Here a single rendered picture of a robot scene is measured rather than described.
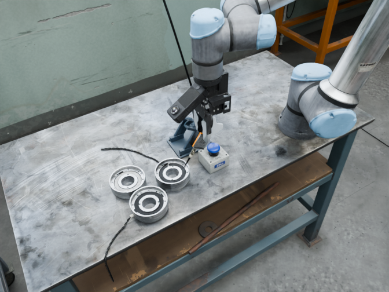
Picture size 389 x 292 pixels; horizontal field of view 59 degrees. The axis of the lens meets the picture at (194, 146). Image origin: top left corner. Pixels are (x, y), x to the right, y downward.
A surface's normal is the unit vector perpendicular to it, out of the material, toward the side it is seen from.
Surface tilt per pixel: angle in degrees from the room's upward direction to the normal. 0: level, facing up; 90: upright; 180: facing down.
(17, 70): 90
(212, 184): 0
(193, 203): 0
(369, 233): 0
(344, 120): 97
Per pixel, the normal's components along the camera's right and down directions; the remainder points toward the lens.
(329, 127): 0.11, 0.77
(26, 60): 0.51, 0.58
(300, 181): -0.04, -0.73
